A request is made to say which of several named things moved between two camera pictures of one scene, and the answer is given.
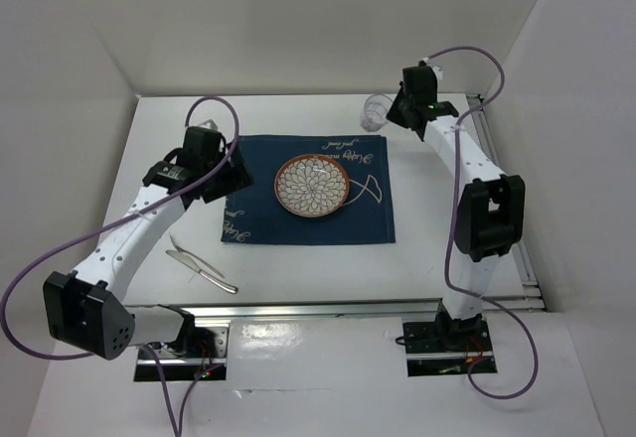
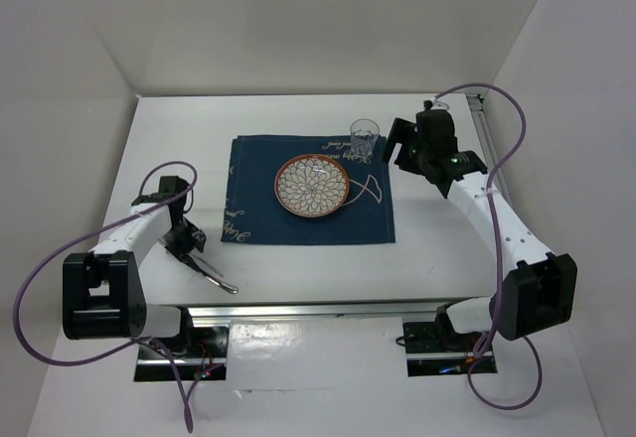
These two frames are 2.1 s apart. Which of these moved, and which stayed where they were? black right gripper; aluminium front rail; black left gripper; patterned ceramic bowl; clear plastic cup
Moved: black right gripper; black left gripper; clear plastic cup
Stayed: aluminium front rail; patterned ceramic bowl
